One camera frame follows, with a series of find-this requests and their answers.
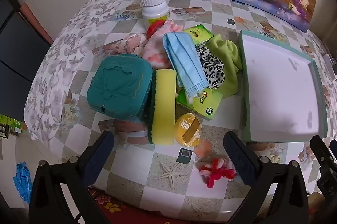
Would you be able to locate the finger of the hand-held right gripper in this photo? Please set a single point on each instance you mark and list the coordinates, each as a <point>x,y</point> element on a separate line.
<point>320,153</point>

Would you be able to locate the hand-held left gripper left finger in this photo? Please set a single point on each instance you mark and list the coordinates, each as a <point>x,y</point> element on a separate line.
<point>98,158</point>

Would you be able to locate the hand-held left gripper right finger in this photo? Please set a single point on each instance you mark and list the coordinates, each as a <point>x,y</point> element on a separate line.
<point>239,158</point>

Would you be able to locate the yellow round object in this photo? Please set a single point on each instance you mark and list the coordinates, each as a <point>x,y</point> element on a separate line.
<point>184,129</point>

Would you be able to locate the green tissue pack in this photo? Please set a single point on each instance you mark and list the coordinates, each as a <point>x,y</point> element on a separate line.
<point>208,104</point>
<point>198,33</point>

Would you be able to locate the teal edged white tray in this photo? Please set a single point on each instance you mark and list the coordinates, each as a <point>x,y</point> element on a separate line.
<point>276,87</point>

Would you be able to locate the yellow green sponge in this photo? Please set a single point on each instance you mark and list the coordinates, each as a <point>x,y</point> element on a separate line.
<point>164,108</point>

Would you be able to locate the black white spotted scrunchie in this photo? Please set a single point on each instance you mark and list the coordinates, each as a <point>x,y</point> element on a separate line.
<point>210,69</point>

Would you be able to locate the lime green cloth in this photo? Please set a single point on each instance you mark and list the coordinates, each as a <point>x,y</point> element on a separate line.
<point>226,55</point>

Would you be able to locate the blue face mask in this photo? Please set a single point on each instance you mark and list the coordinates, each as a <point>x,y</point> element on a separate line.
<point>184,61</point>

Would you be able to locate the pink floral fabric scrunchie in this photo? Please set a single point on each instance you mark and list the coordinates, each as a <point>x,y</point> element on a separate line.
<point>131,44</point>

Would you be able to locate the pink white fluffy cloth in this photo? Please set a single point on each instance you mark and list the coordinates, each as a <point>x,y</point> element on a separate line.
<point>155,53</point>

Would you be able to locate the checkered printed tablecloth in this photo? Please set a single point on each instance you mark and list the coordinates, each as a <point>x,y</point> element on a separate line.
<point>147,176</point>

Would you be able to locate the red floral cloth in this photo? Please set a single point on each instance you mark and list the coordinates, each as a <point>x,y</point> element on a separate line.
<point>118,210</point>

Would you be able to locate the blue glove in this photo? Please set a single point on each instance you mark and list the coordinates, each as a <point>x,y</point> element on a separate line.
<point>22,182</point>

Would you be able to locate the white charger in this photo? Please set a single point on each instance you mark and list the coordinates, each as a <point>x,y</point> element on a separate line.
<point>330,61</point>

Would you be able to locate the dark cabinet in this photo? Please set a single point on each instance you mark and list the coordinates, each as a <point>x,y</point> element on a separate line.
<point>15,55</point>

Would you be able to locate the red plastic cap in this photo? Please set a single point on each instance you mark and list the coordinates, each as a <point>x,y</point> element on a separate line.
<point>152,28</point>

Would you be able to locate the white pill bottle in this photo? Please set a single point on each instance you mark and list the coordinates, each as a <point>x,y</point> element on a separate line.
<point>154,9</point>

